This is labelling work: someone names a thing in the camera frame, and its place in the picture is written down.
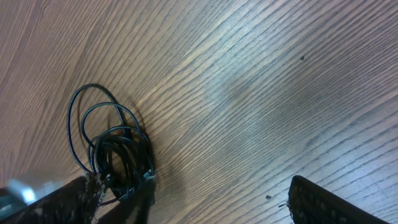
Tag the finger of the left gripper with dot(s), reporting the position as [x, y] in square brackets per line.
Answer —
[135, 209]

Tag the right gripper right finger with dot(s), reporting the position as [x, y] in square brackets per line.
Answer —
[309, 203]

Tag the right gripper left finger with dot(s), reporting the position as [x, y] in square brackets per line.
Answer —
[75, 202]

